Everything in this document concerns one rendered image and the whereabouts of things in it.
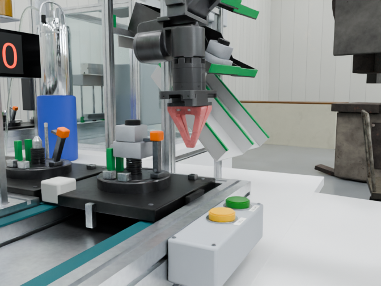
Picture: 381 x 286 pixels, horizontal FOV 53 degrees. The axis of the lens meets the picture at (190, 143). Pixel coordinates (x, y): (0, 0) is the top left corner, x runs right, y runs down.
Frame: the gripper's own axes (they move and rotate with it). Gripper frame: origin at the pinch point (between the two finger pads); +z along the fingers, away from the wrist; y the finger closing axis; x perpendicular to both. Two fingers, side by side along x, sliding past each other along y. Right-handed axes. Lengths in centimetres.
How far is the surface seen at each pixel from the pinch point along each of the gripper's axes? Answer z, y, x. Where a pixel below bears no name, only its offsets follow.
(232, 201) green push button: 8.8, 3.1, 8.9
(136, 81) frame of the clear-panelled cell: -15, -87, -69
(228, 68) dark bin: -14.3, -27.2, -3.0
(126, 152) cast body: 2.0, 2.2, -12.1
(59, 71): -19, -57, -86
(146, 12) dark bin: -28.9, -23.5, -22.9
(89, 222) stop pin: 11.9, 13.2, -12.2
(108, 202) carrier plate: 8.6, 11.9, -9.3
